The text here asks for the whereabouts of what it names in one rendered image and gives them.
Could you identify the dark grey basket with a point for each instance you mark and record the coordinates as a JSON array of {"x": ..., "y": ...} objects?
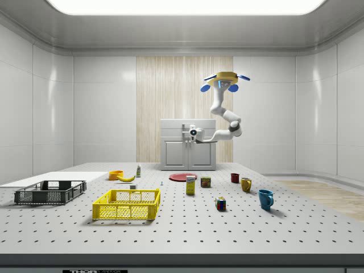
[{"x": 34, "y": 196}]

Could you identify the yellow basket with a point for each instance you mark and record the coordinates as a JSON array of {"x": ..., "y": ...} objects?
[{"x": 113, "y": 211}]

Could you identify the banana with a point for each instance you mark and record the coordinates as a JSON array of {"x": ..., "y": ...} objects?
[{"x": 126, "y": 179}]

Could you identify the yellow carton box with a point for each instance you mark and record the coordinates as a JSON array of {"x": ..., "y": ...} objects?
[{"x": 190, "y": 186}]

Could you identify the puzzle cube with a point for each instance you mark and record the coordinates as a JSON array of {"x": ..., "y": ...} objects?
[{"x": 220, "y": 204}]

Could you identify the drone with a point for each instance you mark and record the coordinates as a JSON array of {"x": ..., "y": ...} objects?
[{"x": 224, "y": 75}]

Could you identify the white cabinet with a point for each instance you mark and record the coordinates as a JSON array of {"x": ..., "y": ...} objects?
[{"x": 173, "y": 153}]

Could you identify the white board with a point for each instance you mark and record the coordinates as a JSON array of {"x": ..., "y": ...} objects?
[{"x": 57, "y": 177}]

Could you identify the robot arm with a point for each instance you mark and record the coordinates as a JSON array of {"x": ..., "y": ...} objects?
[{"x": 219, "y": 99}]

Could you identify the yellow bowl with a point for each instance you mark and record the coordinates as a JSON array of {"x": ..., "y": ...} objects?
[{"x": 113, "y": 176}]

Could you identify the blue mug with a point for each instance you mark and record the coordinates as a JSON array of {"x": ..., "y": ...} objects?
[{"x": 264, "y": 200}]

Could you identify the red mug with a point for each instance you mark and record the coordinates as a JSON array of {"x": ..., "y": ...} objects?
[{"x": 234, "y": 178}]

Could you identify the small white bottle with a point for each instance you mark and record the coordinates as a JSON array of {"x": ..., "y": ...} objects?
[{"x": 138, "y": 172}]

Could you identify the red plate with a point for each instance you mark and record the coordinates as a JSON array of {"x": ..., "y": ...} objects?
[{"x": 179, "y": 177}]

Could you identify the yellow mug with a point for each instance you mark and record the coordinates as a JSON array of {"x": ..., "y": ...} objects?
[{"x": 245, "y": 185}]

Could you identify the grey cube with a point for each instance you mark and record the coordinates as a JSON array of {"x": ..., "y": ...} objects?
[{"x": 133, "y": 187}]

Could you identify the flat-sided can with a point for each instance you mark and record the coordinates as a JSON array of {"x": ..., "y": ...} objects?
[{"x": 205, "y": 182}]

